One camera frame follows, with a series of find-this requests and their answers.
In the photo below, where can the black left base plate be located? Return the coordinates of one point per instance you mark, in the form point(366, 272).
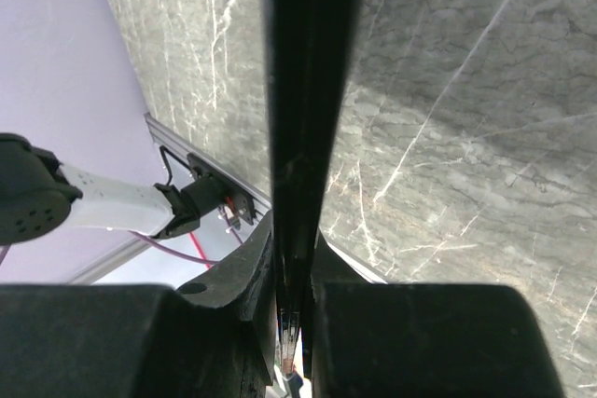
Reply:
point(212, 188)

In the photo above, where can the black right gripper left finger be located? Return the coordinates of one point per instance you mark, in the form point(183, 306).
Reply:
point(212, 337)

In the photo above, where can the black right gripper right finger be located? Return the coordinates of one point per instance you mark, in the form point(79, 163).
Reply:
point(370, 339)

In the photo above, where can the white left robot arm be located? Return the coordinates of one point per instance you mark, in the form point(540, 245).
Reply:
point(39, 194)

